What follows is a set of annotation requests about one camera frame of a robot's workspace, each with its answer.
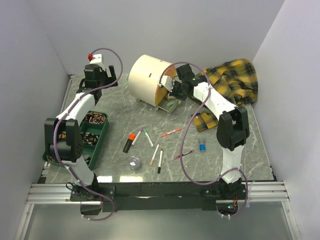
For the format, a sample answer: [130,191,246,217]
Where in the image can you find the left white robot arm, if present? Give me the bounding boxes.
[44,63,118,201]

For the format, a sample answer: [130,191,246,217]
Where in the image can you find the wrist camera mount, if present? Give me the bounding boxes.
[157,75,174,92]
[87,53,105,70]

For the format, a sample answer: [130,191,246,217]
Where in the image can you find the green cap marker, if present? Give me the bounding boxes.
[143,128,154,148]

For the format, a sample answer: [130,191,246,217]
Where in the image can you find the orange black highlighter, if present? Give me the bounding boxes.
[122,133,136,153]

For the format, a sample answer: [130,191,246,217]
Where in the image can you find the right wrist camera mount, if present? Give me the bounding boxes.
[157,75,174,92]

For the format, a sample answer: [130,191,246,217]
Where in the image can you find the pink cap marker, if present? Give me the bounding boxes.
[149,143,160,166]

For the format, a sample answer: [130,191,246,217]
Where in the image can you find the green compartment tray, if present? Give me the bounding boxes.
[42,111,109,170]

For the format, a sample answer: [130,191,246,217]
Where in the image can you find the black cap marker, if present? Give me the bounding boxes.
[157,149,164,174]

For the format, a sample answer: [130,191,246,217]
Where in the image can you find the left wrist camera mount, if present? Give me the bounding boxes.
[87,53,105,70]

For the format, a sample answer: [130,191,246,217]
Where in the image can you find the dark red pen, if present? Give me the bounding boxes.
[172,149,195,160]

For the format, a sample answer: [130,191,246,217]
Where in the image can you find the black base beam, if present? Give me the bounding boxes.
[69,180,248,216]

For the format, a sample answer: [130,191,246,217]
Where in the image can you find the blue glue stick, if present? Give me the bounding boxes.
[198,138,206,152]

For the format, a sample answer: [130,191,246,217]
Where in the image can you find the purple cap marker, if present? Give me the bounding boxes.
[131,127,144,147]

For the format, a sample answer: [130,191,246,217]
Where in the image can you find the orange red pen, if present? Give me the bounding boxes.
[160,127,183,138]

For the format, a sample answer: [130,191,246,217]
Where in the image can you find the clear tape roll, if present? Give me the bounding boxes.
[128,156,142,171]

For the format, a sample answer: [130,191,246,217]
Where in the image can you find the yellow rubber bands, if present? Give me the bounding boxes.
[58,131,67,139]

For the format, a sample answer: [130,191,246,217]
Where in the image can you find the round drawer organizer box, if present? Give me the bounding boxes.
[128,54,178,113]

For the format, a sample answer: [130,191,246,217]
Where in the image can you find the yellow plaid cloth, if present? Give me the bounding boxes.
[190,58,259,133]

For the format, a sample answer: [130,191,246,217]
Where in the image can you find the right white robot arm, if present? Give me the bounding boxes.
[172,62,250,199]

